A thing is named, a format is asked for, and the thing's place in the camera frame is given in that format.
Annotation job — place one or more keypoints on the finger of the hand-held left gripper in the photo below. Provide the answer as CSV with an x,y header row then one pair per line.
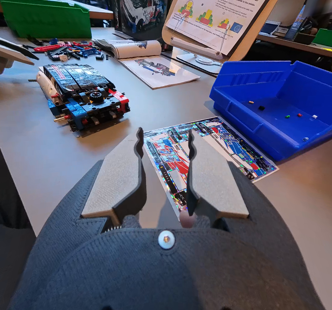
x,y
15,47
13,55

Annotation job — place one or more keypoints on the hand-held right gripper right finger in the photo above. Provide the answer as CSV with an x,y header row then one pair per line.
x,y
215,185

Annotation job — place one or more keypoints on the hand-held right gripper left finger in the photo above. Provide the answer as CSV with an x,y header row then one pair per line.
x,y
116,183

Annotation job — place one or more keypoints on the pile of toy bricks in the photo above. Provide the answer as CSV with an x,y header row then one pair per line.
x,y
64,49

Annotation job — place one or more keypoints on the toy brick car model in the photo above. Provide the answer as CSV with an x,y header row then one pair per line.
x,y
77,81

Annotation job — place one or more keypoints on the car drawing instruction booklet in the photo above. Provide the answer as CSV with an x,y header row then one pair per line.
x,y
168,79

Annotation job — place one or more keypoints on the shiny sticker sheet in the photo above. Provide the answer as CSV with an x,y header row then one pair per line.
x,y
233,146

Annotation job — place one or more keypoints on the green plastic bin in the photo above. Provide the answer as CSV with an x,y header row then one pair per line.
x,y
323,37
51,19

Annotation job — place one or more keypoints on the brown-edged white table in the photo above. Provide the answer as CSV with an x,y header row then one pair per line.
x,y
101,11

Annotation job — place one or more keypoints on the scattered tiny brick pieces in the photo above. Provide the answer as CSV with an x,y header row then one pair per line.
x,y
287,116

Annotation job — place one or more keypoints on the blue plastic bin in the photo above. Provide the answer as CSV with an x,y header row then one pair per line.
x,y
246,81

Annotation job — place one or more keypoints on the person's grey pants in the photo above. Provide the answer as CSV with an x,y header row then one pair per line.
x,y
13,237

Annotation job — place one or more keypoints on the dark toy set box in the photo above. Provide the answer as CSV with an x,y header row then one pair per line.
x,y
140,4

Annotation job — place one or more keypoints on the long white table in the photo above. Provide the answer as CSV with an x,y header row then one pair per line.
x,y
298,44

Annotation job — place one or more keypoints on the tan cardboard box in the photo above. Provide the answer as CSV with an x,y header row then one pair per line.
x,y
259,24

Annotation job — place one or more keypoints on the tan board stand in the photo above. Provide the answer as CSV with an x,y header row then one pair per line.
x,y
288,6

